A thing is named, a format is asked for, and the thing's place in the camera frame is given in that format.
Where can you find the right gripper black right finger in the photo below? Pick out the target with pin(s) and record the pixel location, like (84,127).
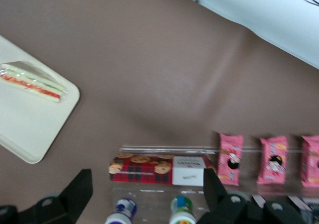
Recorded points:
(224,209)

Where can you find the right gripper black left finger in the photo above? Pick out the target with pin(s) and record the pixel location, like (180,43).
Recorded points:
(64,206)

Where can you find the triangle sandwich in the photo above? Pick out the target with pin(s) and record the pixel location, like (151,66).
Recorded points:
(30,82)

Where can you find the beige plastic tray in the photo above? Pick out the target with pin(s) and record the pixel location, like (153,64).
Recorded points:
(30,127)

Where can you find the small black carton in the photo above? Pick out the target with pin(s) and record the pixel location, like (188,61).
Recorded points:
(302,204)
(259,200)

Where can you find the green-lid yogurt cup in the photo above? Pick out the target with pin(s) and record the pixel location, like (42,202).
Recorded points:
(183,209)

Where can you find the pink snack packet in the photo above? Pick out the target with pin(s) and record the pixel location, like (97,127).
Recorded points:
(272,159)
(311,159)
(229,159)

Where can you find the blue-lid yogurt cup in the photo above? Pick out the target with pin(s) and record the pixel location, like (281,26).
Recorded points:
(122,209)

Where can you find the clear acrylic stepped display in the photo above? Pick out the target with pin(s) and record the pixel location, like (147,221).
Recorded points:
(149,192)

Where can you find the red plaid cookie box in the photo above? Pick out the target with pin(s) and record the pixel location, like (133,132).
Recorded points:
(144,170)

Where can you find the brown paper table cover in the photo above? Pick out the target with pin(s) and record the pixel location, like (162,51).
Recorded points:
(149,59)

